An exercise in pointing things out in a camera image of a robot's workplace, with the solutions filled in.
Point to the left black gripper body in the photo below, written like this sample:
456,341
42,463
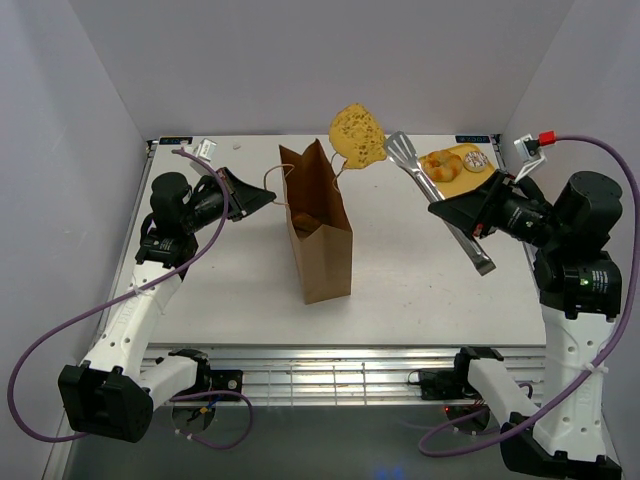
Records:
209,206

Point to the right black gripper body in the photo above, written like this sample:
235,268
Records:
512,212

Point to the twisted golden bread roll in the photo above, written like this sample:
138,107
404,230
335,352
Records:
442,165

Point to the white frosted donut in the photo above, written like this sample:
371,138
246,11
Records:
475,161

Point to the small brown round bun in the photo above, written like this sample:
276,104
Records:
304,222

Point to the metal tongs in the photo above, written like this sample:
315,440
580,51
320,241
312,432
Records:
402,153

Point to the brown paper bag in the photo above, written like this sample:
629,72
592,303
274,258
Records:
324,257

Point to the herb bread slice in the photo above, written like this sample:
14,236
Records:
357,137

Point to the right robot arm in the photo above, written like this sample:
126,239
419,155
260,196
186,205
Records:
579,289

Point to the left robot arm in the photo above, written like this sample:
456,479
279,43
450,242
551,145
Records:
109,394

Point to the left corner label sticker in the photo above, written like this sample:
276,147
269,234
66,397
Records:
175,141

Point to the corner label sticker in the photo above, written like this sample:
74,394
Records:
175,141
472,139

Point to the right corner label sticker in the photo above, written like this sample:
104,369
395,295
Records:
472,139

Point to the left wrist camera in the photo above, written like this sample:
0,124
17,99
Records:
205,149

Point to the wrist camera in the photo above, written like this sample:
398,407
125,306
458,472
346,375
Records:
205,149
531,153

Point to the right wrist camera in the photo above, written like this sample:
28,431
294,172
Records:
531,153

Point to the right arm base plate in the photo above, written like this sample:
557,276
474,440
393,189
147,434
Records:
444,385

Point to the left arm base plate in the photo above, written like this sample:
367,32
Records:
226,384

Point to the aluminium frame rail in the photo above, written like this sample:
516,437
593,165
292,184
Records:
275,376

